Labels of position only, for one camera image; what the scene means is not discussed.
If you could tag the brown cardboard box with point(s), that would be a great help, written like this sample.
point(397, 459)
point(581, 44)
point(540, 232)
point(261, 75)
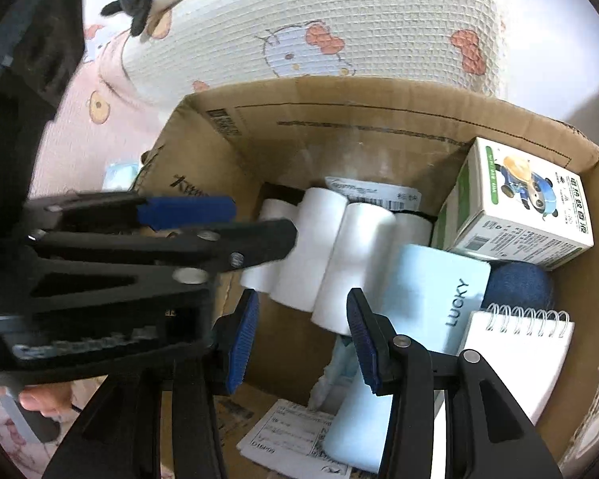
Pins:
point(329, 129)

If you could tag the pink cat print blanket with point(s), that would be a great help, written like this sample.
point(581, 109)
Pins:
point(80, 154)

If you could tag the green white carton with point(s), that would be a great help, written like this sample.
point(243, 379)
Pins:
point(519, 199)

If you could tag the dark blue round object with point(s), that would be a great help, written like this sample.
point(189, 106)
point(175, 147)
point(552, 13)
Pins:
point(519, 284)

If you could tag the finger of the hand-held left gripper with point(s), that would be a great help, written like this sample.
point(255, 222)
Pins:
point(189, 209)
point(259, 242)

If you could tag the cream cat print blanket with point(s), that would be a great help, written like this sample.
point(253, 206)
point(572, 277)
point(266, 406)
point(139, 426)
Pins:
point(379, 10)

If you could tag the pink printed cloth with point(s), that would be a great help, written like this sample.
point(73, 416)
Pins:
point(5, 429)

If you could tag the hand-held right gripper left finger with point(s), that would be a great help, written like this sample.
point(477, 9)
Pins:
point(242, 344)

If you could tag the white label sheet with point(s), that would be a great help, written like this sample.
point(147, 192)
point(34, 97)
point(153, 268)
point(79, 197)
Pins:
point(289, 434)

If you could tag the person's left hand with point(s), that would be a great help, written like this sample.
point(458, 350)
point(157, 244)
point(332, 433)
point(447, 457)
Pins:
point(45, 401)

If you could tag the light blue case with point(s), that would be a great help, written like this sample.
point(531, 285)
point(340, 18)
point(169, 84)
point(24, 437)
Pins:
point(429, 289)

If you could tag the white spiral notepad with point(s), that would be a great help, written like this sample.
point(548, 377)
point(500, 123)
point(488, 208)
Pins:
point(519, 359)

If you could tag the light blue wet wipes pack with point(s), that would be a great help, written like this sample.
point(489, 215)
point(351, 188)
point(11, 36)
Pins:
point(120, 174)

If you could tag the pale blue plastic packet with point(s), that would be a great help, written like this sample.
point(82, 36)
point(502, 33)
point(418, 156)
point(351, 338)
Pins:
point(337, 369)

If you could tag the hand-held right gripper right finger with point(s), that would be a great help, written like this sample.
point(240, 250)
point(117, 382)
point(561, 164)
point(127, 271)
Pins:
point(364, 344)

